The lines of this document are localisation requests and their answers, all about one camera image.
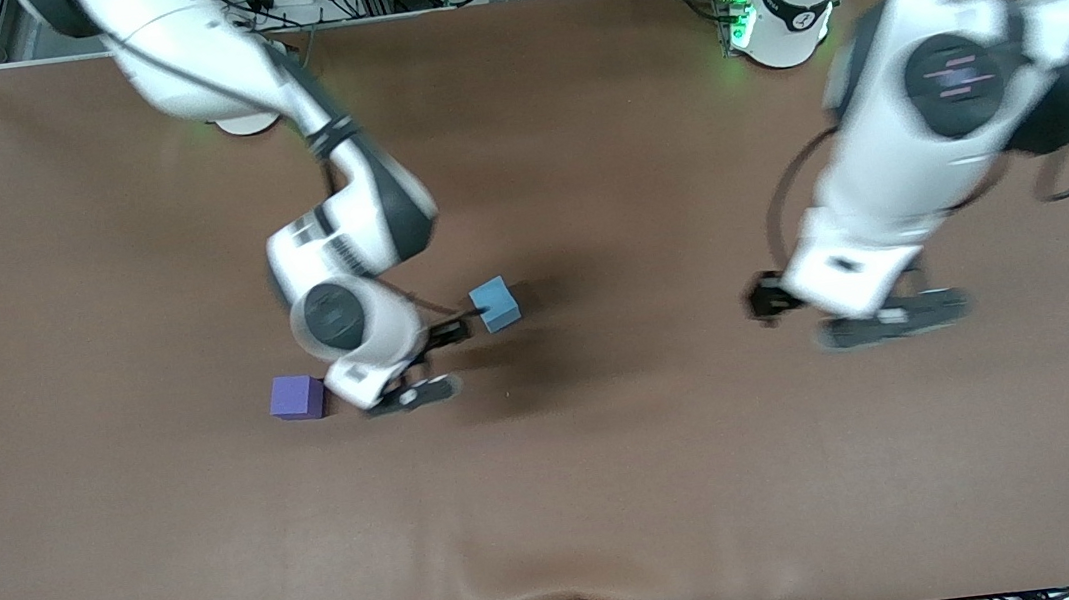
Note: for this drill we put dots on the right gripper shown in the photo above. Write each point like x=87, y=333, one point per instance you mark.
x=443, y=336

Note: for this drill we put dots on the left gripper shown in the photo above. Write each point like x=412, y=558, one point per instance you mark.
x=768, y=299

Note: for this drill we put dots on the blue foam block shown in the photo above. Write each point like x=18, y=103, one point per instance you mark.
x=496, y=304

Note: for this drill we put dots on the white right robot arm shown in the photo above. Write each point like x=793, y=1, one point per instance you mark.
x=353, y=210

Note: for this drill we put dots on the purple foam block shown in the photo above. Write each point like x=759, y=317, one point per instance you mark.
x=297, y=397

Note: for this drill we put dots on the brown table mat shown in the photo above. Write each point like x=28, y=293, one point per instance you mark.
x=616, y=482

